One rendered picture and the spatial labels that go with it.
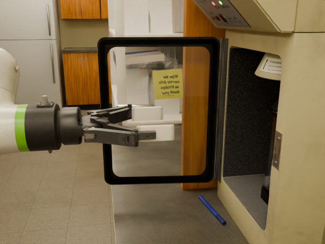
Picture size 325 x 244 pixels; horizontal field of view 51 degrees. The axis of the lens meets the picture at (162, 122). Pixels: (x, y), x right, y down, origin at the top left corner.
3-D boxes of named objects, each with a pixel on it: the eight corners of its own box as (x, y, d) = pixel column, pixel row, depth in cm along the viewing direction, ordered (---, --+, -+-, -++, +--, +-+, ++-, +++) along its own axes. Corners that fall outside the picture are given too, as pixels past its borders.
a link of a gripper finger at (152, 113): (132, 121, 76) (131, 120, 77) (163, 119, 77) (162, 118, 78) (131, 108, 75) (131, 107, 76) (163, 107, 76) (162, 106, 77)
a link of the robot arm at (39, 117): (37, 145, 72) (28, 162, 64) (31, 91, 69) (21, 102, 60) (66, 144, 73) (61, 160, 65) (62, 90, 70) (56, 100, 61)
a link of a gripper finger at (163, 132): (136, 125, 63) (137, 127, 62) (173, 124, 64) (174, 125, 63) (137, 141, 64) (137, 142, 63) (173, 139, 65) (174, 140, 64)
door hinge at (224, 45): (217, 178, 97) (225, 38, 86) (220, 182, 95) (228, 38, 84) (212, 179, 97) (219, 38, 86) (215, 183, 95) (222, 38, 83)
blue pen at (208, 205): (198, 195, 97) (222, 221, 84) (201, 194, 97) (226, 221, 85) (198, 198, 97) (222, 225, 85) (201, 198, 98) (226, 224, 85)
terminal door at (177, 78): (213, 182, 96) (220, 36, 85) (104, 185, 95) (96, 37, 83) (213, 181, 97) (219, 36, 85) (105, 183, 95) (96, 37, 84)
